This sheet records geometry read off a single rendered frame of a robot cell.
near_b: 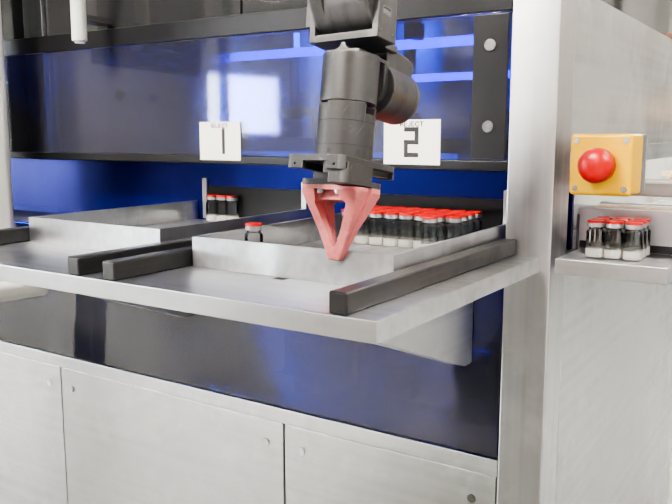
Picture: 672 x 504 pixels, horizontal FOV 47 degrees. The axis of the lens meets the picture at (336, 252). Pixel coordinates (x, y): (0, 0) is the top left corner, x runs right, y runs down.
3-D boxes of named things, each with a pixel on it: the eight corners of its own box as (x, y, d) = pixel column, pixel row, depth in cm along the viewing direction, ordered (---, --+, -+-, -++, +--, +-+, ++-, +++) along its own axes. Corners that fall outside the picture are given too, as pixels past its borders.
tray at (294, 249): (347, 234, 117) (347, 211, 116) (513, 248, 103) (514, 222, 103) (192, 266, 88) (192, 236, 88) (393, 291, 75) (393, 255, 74)
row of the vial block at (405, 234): (345, 240, 109) (345, 208, 108) (464, 250, 99) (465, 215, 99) (337, 242, 107) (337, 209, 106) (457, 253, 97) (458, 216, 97)
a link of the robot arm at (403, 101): (306, -11, 78) (380, -24, 73) (364, 21, 87) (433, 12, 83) (299, 107, 78) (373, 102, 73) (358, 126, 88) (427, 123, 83)
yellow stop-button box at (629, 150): (584, 191, 98) (587, 133, 97) (644, 193, 94) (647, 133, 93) (566, 194, 92) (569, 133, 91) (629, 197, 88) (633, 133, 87)
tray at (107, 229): (196, 219, 138) (196, 200, 137) (316, 229, 123) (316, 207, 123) (29, 241, 109) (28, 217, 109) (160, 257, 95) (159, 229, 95)
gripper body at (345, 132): (394, 185, 79) (400, 113, 79) (342, 174, 71) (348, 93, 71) (341, 183, 83) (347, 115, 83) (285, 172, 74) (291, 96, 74)
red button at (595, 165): (583, 181, 92) (585, 147, 91) (618, 182, 90) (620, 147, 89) (574, 182, 89) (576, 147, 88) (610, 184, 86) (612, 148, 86)
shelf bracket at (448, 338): (451, 359, 104) (453, 264, 102) (471, 362, 103) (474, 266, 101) (305, 441, 76) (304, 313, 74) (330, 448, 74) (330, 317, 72)
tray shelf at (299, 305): (176, 229, 141) (176, 218, 140) (558, 263, 103) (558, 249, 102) (-87, 266, 101) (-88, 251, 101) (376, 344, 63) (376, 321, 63)
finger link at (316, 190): (388, 264, 79) (395, 173, 79) (351, 262, 73) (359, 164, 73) (333, 258, 83) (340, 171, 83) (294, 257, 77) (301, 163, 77)
